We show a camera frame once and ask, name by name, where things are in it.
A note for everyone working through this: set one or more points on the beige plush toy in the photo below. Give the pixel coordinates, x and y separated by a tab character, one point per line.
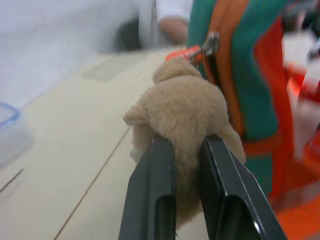
182	112

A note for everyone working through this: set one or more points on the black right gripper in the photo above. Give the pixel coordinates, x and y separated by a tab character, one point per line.
303	15

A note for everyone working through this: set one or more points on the orange zipper pull with clip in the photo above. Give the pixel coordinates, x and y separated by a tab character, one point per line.
197	51

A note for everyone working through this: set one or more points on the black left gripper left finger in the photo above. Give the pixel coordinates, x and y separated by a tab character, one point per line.
147	190

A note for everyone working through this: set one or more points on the person in white shirt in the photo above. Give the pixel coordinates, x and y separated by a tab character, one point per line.
165	20

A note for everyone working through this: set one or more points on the orange and teal backpack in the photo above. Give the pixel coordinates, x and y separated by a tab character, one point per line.
252	75

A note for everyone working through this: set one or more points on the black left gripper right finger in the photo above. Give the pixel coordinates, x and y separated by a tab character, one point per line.
232	195

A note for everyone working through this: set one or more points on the clear container with blue lid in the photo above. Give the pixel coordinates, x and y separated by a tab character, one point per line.
10	130

